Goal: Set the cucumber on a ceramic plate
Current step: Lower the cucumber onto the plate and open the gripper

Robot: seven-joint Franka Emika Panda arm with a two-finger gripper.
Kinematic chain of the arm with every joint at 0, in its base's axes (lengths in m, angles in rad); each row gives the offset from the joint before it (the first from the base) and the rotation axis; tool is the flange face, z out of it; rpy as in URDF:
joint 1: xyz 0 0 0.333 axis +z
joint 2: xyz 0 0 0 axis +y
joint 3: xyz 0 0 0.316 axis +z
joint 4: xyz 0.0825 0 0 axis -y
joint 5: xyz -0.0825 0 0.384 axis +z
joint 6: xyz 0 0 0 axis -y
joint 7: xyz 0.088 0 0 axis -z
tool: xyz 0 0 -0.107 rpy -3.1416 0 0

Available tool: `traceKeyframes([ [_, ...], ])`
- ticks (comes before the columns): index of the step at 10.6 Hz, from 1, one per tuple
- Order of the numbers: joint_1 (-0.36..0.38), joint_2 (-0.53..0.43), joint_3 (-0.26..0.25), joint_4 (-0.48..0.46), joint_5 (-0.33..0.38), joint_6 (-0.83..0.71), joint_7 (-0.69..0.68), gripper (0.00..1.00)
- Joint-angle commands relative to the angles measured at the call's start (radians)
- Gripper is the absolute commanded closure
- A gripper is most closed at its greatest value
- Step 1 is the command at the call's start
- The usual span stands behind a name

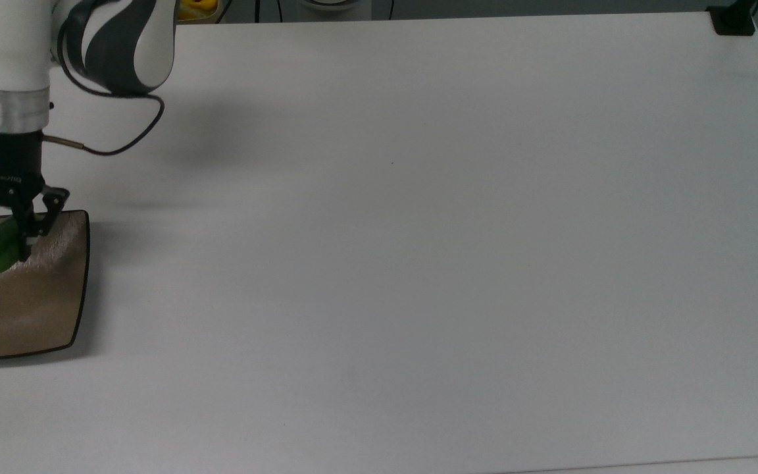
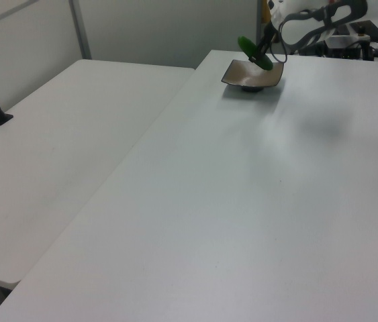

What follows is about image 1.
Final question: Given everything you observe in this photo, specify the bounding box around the yellow toy fruit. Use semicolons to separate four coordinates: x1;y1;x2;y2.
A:
177;0;219;20

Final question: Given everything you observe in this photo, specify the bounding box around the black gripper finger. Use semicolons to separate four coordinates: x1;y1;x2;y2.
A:
13;186;71;262

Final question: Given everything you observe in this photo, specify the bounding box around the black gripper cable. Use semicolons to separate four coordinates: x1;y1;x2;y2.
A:
42;20;166;157

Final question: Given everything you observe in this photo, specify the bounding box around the black table clamp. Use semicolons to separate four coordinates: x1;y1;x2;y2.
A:
707;0;758;36

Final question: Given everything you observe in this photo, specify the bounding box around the fruit basket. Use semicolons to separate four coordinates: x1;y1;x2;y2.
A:
176;0;234;25

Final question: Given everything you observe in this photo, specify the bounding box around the square brown ceramic plate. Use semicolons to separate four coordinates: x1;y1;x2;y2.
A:
0;209;91;362

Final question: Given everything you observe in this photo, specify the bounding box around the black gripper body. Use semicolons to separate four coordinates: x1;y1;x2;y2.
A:
0;130;47;206

